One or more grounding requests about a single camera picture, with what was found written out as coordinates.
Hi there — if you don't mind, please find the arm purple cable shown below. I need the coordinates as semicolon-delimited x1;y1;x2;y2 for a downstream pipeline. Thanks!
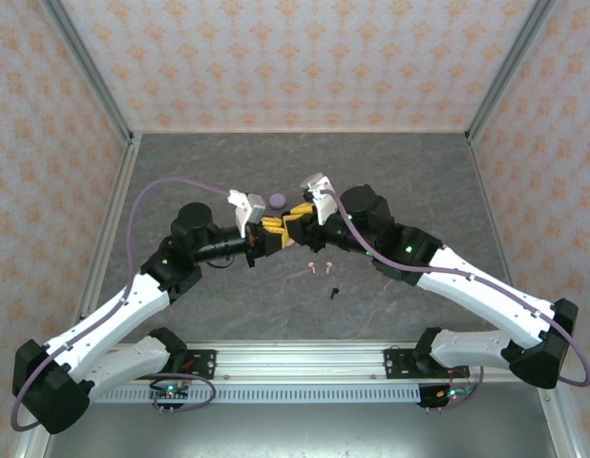
321;188;590;386
11;176;234;433

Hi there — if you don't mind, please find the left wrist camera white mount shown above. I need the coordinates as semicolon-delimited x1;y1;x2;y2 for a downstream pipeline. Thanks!
226;188;268;236

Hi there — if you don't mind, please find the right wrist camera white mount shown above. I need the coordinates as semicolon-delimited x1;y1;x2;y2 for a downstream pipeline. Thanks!
299;174;335;226

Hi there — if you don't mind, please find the aluminium side rail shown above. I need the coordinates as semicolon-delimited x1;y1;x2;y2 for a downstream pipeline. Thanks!
466;133;516;287
77;133;143;321

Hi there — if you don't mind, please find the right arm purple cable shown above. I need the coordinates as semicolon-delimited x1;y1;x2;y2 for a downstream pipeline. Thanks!
321;188;590;386

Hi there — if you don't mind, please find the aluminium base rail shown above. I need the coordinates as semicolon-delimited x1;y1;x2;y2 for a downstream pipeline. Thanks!
92;339;511;383

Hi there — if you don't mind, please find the aluminium corner post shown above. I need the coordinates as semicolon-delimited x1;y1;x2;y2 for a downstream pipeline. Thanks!
465;0;558;144
39;0;137;144

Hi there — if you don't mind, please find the aluminium lower frame rail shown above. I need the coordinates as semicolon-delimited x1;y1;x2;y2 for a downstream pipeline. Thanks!
540;388;585;458
15;428;53;458

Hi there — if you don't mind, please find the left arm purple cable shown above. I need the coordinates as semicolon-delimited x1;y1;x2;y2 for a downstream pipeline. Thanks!
11;176;234;433

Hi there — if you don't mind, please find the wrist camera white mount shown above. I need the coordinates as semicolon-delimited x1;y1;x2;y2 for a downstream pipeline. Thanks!
226;188;268;236
299;174;335;226

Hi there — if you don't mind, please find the grey metal panel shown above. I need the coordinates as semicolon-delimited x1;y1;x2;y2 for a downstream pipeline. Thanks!
41;403;563;458

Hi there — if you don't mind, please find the grey slotted cable duct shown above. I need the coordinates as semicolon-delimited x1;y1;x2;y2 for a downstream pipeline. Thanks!
89;385;423;405

